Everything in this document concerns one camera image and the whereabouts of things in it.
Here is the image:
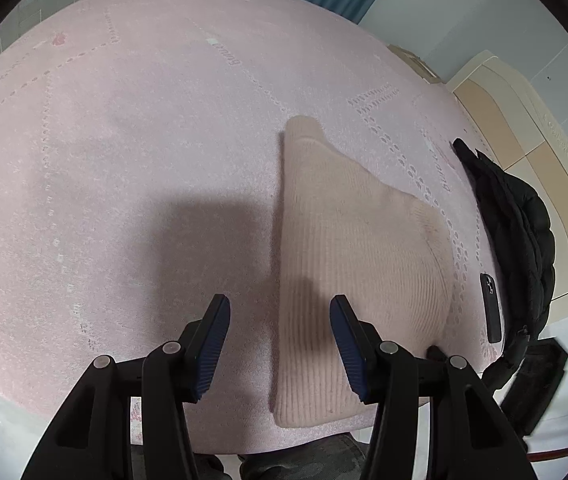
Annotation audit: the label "pink knit sweater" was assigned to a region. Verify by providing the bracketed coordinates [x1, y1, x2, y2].
[274, 116, 453, 428]

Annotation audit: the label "black smartphone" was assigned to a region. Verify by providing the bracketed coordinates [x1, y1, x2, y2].
[479, 273, 502, 344]

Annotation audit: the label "camouflage trousers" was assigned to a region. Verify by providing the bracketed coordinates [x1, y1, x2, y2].
[131, 432, 371, 480]

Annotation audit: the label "black puffer jacket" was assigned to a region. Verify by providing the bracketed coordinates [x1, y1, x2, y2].
[453, 139, 556, 391]

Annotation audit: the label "cream bed headboard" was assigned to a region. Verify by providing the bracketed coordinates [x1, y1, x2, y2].
[446, 50, 568, 321]

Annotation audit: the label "pink bed mattress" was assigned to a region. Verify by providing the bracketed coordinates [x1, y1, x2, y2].
[0, 0, 500, 453]

